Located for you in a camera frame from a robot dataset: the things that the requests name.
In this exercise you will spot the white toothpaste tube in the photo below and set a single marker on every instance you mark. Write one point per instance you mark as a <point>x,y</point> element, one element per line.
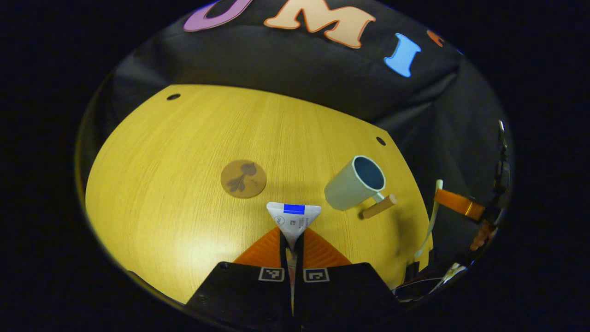
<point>295,221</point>

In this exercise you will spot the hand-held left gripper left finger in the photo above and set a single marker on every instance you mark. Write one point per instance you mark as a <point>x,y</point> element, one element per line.
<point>244,290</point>

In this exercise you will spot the pale green toothbrush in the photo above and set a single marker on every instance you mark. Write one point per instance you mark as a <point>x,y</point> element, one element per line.
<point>432,221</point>

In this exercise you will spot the black backdrop cloth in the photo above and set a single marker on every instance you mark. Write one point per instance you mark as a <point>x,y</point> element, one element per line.
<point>322,78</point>

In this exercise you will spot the round brown coaster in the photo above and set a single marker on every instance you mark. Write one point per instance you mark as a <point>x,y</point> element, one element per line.
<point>243,179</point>

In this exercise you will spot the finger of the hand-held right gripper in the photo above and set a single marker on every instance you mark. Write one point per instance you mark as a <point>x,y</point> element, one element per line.
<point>461,205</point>

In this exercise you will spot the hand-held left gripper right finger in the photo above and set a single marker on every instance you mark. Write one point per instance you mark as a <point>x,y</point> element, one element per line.
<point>341,290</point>

